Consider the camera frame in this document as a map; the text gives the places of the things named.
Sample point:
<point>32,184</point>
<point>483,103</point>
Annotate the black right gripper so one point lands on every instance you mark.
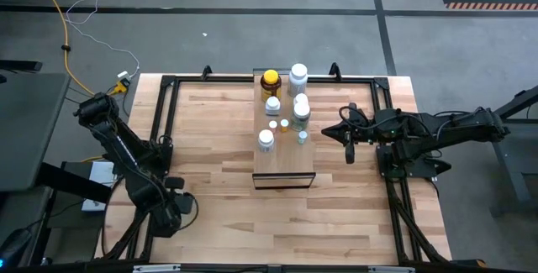
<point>378,128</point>

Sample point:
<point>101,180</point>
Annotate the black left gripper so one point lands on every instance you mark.
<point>170,214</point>

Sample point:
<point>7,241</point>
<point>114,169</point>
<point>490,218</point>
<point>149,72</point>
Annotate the tiny teal vial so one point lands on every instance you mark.
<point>302,137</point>

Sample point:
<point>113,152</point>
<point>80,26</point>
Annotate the green bottle white cap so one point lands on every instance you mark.
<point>301,115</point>

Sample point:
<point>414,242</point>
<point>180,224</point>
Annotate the small white medicine bottle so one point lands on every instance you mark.
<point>272,106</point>
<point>300,98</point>

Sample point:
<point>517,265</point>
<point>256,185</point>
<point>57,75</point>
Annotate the tiny orange vial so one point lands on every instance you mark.
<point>284,125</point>

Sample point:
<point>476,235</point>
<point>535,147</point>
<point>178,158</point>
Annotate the tiny pink vial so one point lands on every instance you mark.
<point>273,126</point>

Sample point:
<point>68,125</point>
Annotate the amber bottle yellow cap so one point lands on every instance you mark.
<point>270,86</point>

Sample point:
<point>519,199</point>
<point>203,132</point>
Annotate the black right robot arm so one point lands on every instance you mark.
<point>462,124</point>

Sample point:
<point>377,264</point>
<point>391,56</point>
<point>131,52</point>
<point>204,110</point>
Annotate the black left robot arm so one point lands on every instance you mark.
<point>122,147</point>

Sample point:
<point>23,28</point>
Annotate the tall white medicine bottle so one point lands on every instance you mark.
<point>297,80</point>

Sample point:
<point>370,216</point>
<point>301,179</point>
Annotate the white power box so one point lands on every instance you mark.
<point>103,172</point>

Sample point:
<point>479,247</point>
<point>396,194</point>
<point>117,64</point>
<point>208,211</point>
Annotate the black desk beam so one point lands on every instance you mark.
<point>71,182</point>

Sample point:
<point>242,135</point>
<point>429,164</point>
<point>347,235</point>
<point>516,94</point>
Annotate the yellow plug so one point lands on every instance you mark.
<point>122,85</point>

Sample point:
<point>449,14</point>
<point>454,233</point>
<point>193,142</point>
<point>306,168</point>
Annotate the white power adapter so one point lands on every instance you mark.
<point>122,74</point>

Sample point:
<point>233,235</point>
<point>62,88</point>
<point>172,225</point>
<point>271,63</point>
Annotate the black device blue light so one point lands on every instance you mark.
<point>14,245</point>

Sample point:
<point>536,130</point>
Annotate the grey desk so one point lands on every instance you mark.
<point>29,130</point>

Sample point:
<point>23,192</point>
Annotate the black table stand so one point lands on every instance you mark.
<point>506,172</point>

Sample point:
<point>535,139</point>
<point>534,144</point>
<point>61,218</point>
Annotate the black flat bar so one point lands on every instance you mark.
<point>19,66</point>

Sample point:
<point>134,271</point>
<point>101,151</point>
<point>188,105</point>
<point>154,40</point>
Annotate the silver bracket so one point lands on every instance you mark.
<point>156,269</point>
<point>391,269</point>

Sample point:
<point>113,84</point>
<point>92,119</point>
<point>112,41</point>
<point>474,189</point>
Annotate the wooden shelf black metal frame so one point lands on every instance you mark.
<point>286,159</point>

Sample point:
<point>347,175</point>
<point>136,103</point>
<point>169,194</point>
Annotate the black frame clamp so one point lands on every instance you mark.
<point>335,70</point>
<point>206,71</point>

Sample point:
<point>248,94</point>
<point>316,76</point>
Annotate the black aluminium table frame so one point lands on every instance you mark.
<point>218,79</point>

